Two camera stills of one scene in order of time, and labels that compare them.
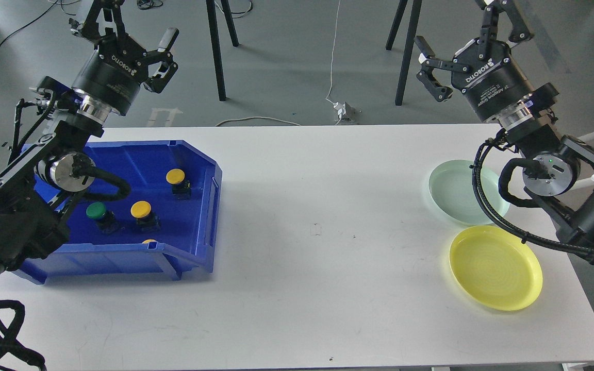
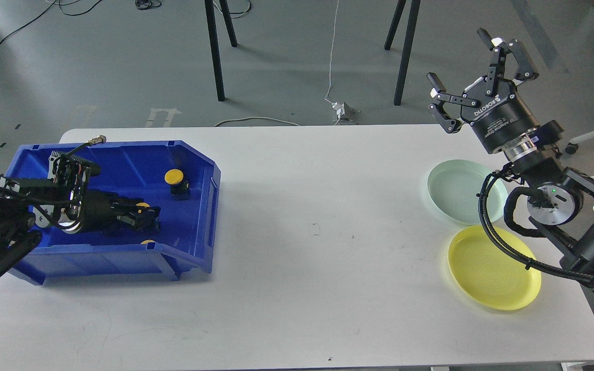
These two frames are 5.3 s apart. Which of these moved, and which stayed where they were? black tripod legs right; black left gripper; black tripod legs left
Moved: black left gripper
Stayed: black tripod legs right; black tripod legs left
